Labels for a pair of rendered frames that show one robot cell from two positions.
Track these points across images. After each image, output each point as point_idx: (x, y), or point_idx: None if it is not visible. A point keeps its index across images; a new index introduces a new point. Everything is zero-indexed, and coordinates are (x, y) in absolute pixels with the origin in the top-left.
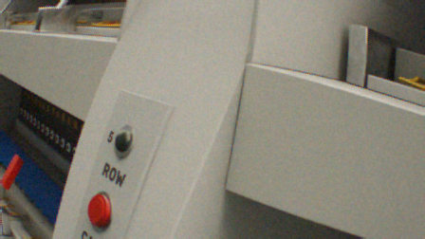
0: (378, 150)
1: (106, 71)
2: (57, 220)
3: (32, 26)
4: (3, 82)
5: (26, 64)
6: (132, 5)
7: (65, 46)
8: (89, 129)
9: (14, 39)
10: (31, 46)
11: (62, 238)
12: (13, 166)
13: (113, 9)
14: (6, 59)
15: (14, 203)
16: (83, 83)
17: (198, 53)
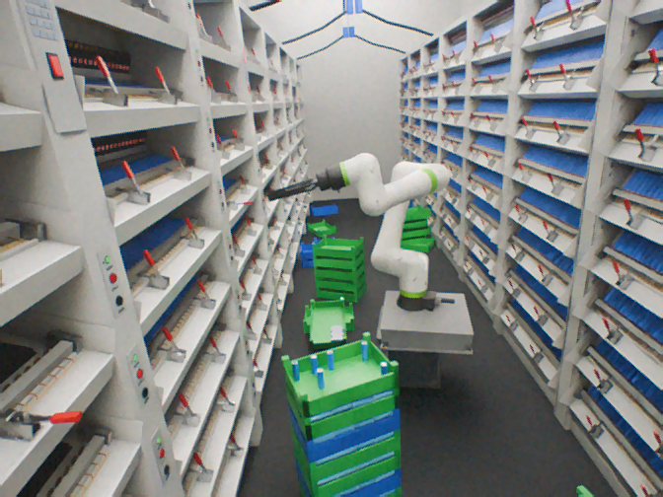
0: (258, 146)
1: (254, 150)
2: (256, 168)
3: (226, 151)
4: None
5: (245, 157)
6: (253, 142)
7: (250, 150)
8: (255, 156)
9: (243, 154)
10: (246, 153)
11: (257, 169)
12: (242, 177)
13: (230, 141)
14: (241, 160)
15: (233, 190)
16: (251, 153)
17: (256, 145)
